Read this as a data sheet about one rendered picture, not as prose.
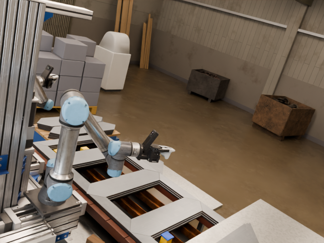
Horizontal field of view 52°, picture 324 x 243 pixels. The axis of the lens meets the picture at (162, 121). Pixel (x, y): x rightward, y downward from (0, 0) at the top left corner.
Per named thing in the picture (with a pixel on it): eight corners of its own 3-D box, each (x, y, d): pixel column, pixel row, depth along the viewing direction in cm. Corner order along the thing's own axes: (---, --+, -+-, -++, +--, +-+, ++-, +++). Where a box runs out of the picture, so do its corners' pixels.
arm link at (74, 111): (67, 188, 178) (87, 91, 160) (71, 205, 165) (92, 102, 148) (44, 187, 173) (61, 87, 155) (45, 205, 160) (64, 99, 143)
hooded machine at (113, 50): (123, 92, 792) (136, 37, 750) (103, 92, 749) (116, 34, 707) (106, 82, 830) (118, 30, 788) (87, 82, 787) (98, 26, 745)
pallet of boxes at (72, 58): (74, 97, 665) (86, 36, 626) (95, 114, 612) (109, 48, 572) (11, 96, 581) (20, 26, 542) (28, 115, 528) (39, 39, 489)
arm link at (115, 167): (117, 168, 184) (122, 150, 180) (122, 179, 174) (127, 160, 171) (103, 167, 180) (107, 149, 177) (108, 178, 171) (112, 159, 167)
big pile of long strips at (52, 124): (97, 118, 378) (98, 113, 376) (120, 133, 355) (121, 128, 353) (30, 124, 318) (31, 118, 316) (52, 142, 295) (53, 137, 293)
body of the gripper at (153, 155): (154, 157, 184) (133, 156, 179) (157, 142, 183) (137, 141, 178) (159, 163, 178) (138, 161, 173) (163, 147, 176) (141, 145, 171)
